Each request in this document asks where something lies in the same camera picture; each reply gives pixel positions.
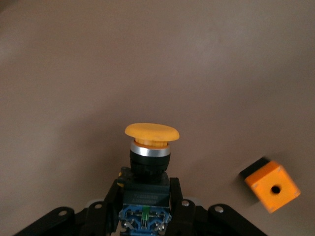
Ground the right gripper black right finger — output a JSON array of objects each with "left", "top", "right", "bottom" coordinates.
[{"left": 169, "top": 177, "right": 212, "bottom": 236}]

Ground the orange button box with hole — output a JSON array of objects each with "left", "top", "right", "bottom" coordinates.
[{"left": 238, "top": 157, "right": 301, "bottom": 214}]

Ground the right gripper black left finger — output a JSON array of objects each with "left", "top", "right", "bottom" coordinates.
[{"left": 73, "top": 180, "right": 124, "bottom": 236}]

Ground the yellow mushroom push button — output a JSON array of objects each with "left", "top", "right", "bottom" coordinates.
[{"left": 117, "top": 122, "right": 181, "bottom": 236}]

